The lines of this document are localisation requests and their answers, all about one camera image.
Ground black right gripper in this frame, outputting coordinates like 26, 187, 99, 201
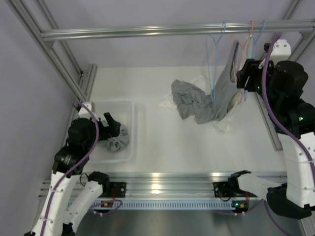
237, 58, 280, 110

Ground grey tank top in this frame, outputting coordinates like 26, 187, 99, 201
98, 124, 130, 152
211, 40, 239, 121

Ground pink wire hanger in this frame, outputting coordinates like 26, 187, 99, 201
230, 20, 254, 105

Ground blue wire hanger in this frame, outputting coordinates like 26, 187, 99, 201
206, 21, 226, 102
244, 20, 267, 101

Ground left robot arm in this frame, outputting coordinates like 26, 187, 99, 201
26, 113, 121, 236

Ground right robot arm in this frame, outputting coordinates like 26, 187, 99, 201
228, 59, 315, 219

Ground white tank top on hanger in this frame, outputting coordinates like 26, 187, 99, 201
214, 44, 253, 132

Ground white plastic basket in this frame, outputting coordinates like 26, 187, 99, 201
79, 99, 137, 164

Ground white garment under pile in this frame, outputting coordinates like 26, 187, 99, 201
158, 75, 210, 112

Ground grey clothes pile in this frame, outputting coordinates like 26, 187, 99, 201
171, 80, 216, 124

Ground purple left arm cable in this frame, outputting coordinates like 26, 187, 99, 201
39, 102, 124, 236

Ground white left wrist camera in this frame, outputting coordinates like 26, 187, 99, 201
78, 101, 99, 121

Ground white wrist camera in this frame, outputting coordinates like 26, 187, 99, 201
78, 101, 99, 121
269, 39, 291, 65

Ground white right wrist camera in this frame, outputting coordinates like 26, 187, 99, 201
269, 39, 291, 65

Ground aluminium frame left struts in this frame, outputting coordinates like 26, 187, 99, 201
5, 0, 98, 102

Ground aluminium frame struts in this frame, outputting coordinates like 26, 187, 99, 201
255, 0, 315, 151
5, 0, 98, 102

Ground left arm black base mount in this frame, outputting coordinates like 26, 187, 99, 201
106, 182, 126, 198

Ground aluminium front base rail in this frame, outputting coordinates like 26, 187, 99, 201
39, 172, 288, 199

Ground aluminium frame right struts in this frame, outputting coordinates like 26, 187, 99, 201
255, 0, 315, 151

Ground slotted grey cable duct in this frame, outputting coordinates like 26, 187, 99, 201
90, 200, 239, 210

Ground aluminium hanging rail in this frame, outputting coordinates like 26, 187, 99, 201
40, 19, 315, 41

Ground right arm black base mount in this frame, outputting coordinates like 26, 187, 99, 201
213, 181, 236, 198

